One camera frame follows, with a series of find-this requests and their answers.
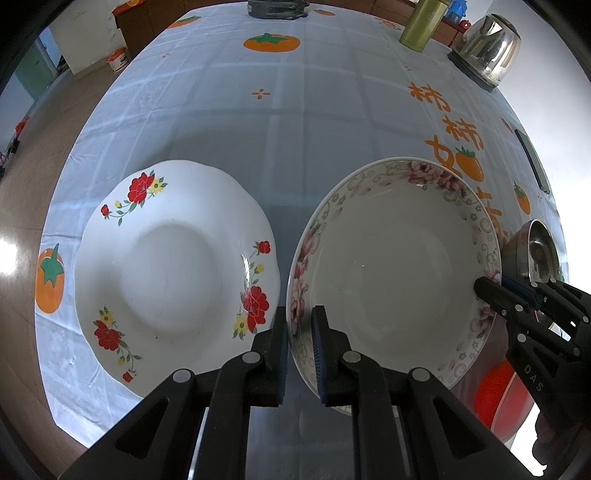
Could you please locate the white plate with red flowers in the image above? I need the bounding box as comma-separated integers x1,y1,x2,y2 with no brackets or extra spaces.
74,159,281,400

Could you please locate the stainless steel bowl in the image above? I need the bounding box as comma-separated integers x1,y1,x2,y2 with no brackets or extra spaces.
501,218,561,296

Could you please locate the brown wooden cabinet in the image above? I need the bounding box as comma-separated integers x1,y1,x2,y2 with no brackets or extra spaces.
113,0,472,47

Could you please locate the dark grey container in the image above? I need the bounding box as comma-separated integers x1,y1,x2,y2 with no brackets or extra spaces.
247,0,309,19

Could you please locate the persimmon print tablecloth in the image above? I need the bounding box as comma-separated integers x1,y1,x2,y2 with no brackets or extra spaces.
34,7,561,448

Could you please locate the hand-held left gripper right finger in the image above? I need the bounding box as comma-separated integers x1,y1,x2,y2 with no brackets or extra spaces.
310,305,546,480

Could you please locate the white plate with pink flowers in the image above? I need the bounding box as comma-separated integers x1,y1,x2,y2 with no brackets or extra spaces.
285,157,503,415

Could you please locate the green door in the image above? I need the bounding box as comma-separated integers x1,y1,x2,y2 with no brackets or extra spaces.
18,39,58,100

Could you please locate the red plastic bowl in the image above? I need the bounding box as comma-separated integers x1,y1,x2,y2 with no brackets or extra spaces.
475,360,539,430

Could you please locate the black kettle base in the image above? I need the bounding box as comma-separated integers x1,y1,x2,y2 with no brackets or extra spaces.
447,50,502,90

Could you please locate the green thermos bottle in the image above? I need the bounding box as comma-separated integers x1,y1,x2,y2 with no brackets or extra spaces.
399,0,451,51

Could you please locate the black smartphone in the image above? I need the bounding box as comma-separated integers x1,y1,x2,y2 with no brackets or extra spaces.
515,129,552,195

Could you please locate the white plastic bucket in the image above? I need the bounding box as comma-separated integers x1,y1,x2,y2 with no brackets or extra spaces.
106,47,129,73

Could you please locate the stainless steel electric kettle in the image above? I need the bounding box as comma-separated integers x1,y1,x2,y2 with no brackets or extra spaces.
455,14,522,84

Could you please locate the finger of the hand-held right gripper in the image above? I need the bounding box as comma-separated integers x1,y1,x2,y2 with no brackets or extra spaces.
502,275,591,340
474,276,583,361

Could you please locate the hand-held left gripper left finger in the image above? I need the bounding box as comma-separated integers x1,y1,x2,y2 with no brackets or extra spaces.
58,307,291,480

